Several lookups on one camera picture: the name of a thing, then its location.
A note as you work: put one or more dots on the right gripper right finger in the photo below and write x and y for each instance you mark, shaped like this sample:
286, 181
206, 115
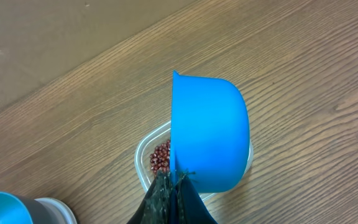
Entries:
190, 207

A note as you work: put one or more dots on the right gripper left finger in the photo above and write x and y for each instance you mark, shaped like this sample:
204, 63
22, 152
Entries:
155, 206

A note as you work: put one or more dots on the blue plastic measuring scoop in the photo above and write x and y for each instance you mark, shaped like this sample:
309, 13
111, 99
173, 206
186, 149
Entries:
205, 99

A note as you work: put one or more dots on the teal blue bowl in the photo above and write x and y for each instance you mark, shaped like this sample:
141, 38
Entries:
16, 209

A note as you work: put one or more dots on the white digital kitchen scale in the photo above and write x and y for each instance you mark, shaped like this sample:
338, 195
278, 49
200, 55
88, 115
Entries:
58, 211

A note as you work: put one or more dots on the red adzuki beans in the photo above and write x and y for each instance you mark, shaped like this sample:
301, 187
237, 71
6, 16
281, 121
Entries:
160, 158

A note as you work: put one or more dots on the clear plastic container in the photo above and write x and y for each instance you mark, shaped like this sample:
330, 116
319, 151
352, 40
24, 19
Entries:
215, 155

